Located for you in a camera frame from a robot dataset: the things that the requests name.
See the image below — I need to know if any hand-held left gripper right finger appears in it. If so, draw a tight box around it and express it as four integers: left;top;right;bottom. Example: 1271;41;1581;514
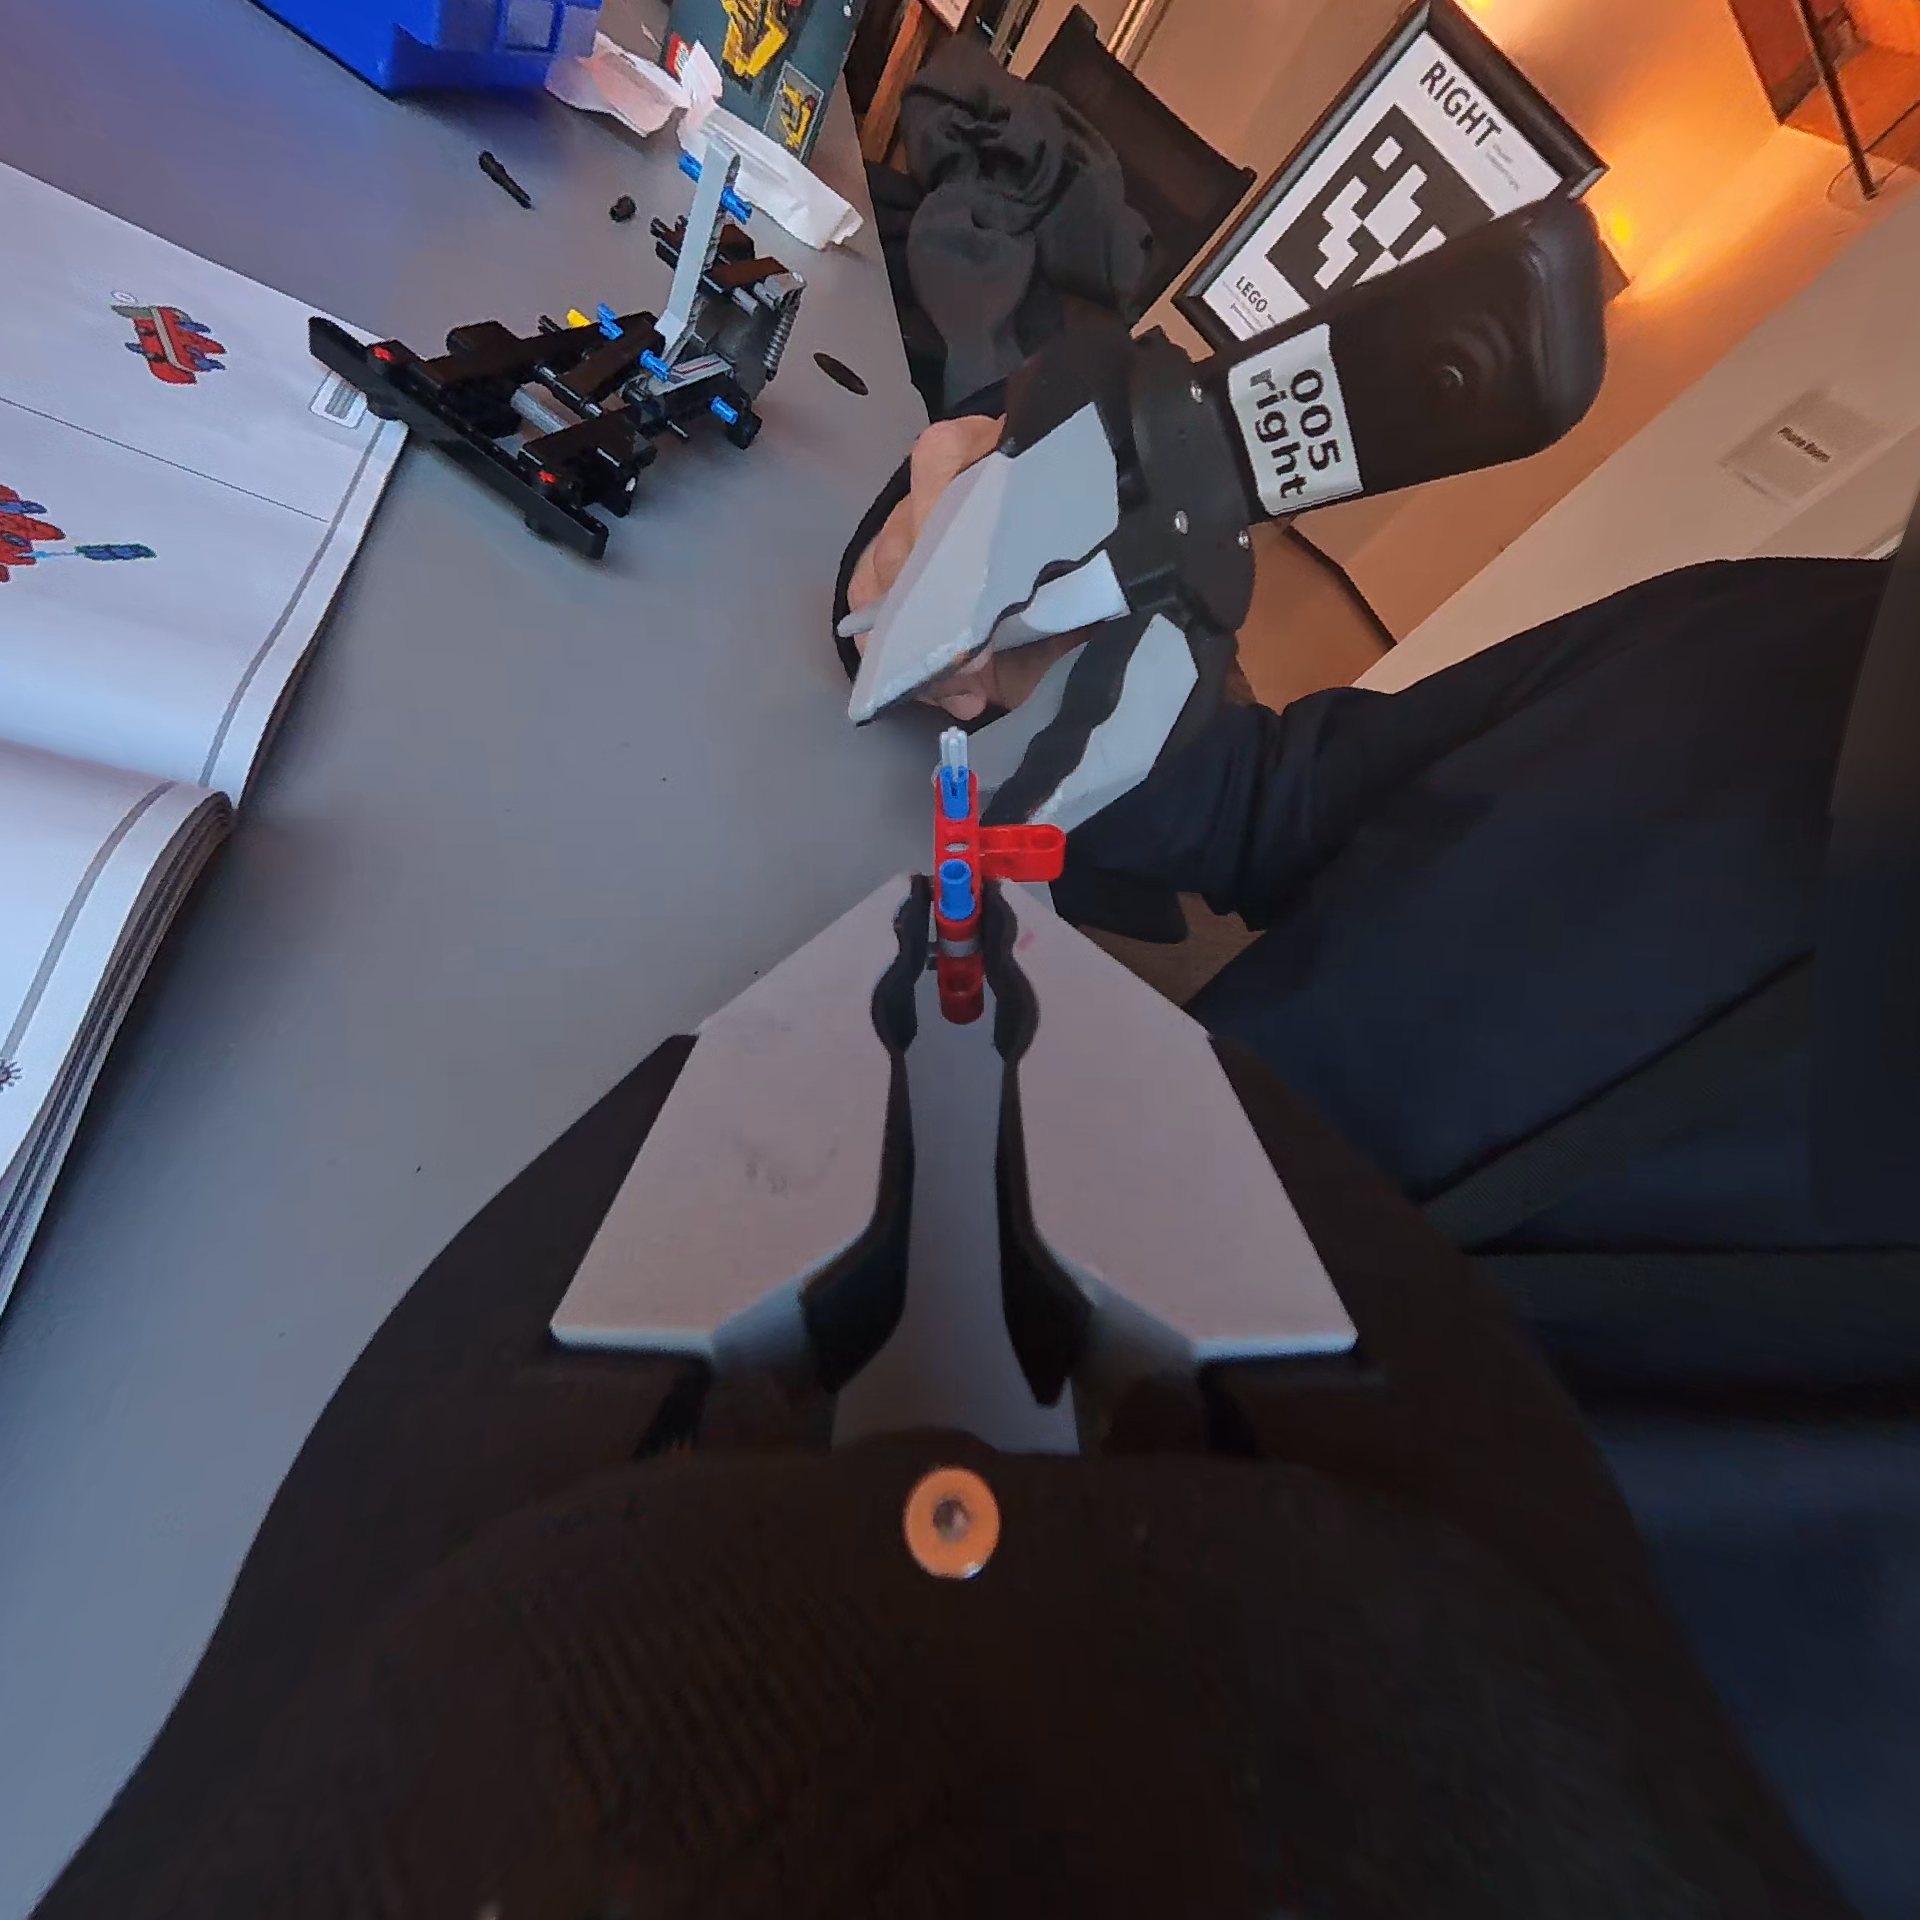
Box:
992;884;1358;1404

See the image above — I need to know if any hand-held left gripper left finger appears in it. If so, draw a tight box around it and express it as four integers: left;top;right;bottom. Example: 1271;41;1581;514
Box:
552;869;921;1388

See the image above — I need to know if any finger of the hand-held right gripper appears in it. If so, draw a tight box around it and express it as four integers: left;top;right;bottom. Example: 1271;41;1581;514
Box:
987;611;1204;845
846;403;1128;729

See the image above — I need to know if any red lego beam assembly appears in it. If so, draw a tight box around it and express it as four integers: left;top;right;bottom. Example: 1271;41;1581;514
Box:
928;729;1070;1028

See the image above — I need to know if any person's right forearm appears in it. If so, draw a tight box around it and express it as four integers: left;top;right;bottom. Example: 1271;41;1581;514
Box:
1051;556;1901;1203

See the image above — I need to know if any black lego chassis assembly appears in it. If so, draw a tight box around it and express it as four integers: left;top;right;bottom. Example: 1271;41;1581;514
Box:
308;146;805;564

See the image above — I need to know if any lego set box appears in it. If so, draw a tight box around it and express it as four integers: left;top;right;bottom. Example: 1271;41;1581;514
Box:
661;0;869;163

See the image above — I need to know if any lego instruction booklet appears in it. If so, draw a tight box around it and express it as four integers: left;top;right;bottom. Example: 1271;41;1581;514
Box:
0;158;410;1312

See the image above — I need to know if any person's right hand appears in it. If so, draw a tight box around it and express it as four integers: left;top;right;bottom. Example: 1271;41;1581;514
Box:
832;411;1053;721

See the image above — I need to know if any dark jacket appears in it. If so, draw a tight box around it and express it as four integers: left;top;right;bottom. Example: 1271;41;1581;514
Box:
869;70;1159;426

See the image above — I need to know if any black chair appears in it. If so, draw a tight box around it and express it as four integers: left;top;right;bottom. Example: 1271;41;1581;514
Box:
1032;3;1260;325

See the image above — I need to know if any clear plastic bag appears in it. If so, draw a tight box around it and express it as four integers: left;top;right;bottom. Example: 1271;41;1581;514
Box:
544;33;869;254

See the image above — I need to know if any blue plastic bin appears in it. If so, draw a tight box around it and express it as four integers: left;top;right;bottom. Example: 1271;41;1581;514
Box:
251;0;603;101

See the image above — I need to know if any white paper wall sign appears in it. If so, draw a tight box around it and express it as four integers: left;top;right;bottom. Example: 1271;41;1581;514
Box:
1720;390;1890;500

